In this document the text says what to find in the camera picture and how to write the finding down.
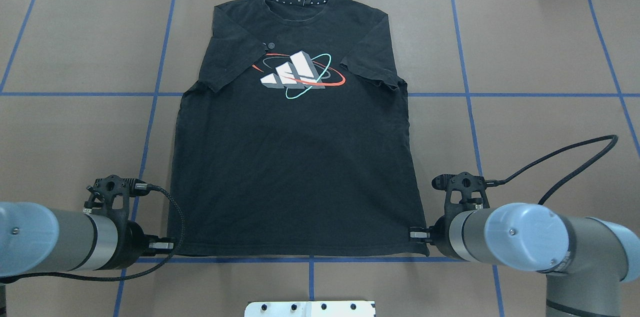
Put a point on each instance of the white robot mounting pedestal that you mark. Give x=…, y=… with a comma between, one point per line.
x=322, y=308

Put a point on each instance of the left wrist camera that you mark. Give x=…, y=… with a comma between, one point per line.
x=111, y=196

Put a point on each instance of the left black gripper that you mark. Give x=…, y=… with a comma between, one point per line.
x=133, y=241

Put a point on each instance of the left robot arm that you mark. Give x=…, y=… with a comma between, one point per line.
x=38, y=240

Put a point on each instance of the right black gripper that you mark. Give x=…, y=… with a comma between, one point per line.
x=442, y=230

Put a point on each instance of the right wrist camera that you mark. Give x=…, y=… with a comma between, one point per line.
x=465, y=190

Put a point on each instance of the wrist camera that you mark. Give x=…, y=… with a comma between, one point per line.
x=465, y=190
x=111, y=196

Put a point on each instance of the black graphic t-shirt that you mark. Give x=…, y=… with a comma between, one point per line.
x=295, y=140

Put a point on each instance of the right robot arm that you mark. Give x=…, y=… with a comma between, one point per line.
x=585, y=259

